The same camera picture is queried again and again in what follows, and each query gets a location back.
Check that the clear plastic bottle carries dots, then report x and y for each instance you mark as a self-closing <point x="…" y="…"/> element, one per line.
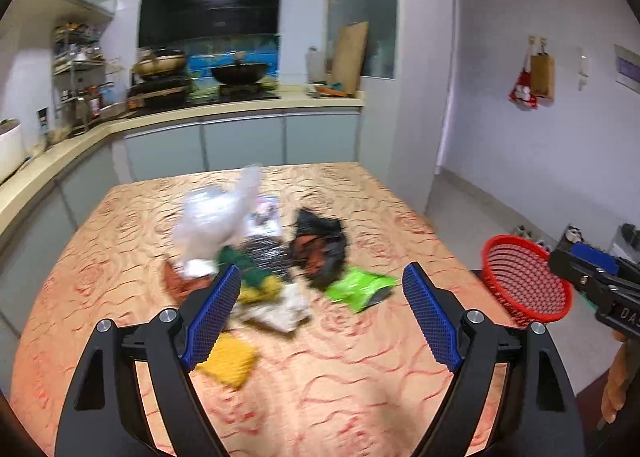
<point x="315" y="64"/>

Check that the white mesh cloth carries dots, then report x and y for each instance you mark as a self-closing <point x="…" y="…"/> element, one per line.
<point x="280" y="312"/>

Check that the framed wall picture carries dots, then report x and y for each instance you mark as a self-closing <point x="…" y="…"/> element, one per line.
<point x="627" y="69"/>

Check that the black wok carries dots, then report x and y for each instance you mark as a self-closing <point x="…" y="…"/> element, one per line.
<point x="240" y="72"/>

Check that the red brown wrapper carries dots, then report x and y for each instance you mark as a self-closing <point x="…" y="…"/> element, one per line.
<point x="175" y="282"/>

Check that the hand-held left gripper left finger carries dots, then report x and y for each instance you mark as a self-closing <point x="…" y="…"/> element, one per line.
<point x="215" y="317"/>

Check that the green mesh scrubber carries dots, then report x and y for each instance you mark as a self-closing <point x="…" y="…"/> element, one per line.
<point x="240" y="261"/>

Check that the brown paper bag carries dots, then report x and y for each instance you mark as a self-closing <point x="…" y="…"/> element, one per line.
<point x="542" y="74"/>

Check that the black gas stove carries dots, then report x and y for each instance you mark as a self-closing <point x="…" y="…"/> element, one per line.
<point x="200" y="92"/>

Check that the yellow sponge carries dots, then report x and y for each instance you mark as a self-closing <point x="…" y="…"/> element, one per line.
<point x="230" y="362"/>

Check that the red plastic mesh basket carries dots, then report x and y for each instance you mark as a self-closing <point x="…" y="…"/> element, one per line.
<point x="530" y="277"/>

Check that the steel wool scourer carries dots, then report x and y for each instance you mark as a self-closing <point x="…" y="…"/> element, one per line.
<point x="265" y="253"/>

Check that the red hanging bag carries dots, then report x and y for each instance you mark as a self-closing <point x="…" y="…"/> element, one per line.
<point x="521" y="89"/>

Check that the white rice cooker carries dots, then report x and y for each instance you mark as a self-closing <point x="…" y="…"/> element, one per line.
<point x="10" y="149"/>

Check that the grey base cabinets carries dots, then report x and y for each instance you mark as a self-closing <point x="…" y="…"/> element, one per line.
<point x="240" y="142"/>

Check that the crumpled white tissue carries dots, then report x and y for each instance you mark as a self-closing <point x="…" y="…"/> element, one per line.
<point x="197" y="268"/>

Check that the clear plastic bag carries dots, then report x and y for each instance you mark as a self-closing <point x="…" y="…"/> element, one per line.
<point x="210" y="222"/>

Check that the printed white packet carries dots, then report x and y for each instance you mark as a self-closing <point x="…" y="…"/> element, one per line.
<point x="267" y="217"/>

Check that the black plastic bag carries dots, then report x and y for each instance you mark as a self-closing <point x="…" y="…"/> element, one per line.
<point x="315" y="227"/>

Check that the golden lidded pot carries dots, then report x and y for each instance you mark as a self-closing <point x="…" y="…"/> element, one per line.
<point x="160" y="62"/>

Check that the frosted glass window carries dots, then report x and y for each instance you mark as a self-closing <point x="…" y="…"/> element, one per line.
<point x="362" y="2"/>

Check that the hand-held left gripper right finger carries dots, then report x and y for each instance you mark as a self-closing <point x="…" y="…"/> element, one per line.
<point x="430" y="322"/>

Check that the wooden cutting board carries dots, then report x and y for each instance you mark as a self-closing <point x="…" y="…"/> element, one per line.
<point x="350" y="57"/>

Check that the green snack packet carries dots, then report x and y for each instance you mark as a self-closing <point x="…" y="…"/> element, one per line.
<point x="360" y="287"/>

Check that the orange teal kitchen item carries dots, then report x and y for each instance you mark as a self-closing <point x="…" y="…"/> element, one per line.
<point x="330" y="89"/>

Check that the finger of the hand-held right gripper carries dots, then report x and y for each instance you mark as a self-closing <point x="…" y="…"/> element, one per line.
<point x="567" y="267"/>
<point x="595" y="257"/>

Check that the rose patterned tablecloth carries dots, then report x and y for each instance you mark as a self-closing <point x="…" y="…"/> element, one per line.
<point x="325" y="387"/>

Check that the beige kitchen countertop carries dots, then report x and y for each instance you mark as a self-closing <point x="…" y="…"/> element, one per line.
<point x="225" y="108"/>

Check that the person's right hand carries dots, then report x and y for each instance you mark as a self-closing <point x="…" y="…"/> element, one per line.
<point x="615" y="377"/>

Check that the metal spice rack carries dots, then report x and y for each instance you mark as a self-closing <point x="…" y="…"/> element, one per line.
<point x="80" y="77"/>

